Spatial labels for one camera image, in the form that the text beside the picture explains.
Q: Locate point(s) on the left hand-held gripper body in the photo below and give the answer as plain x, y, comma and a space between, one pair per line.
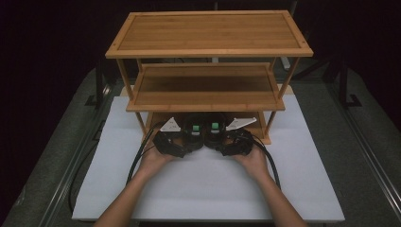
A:
168, 142

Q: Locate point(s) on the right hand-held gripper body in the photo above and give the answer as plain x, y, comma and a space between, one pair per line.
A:
239, 142

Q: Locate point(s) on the black green sandal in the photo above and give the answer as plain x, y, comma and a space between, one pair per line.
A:
194, 138
215, 137

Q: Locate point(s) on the three-tier wooden shelf rack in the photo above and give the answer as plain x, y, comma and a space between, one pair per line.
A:
208, 31

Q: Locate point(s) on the person's left hand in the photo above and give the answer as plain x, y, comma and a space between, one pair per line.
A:
154, 164

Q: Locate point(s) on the person's right hand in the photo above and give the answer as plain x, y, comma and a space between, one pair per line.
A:
257, 164

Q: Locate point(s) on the white table mat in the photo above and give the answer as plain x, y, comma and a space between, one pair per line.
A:
205, 189

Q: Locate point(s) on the black metal stand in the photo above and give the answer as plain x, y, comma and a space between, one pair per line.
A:
344, 85
99, 85

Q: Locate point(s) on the aluminium frame rail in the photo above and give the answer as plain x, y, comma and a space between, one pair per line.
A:
362, 145
67, 176

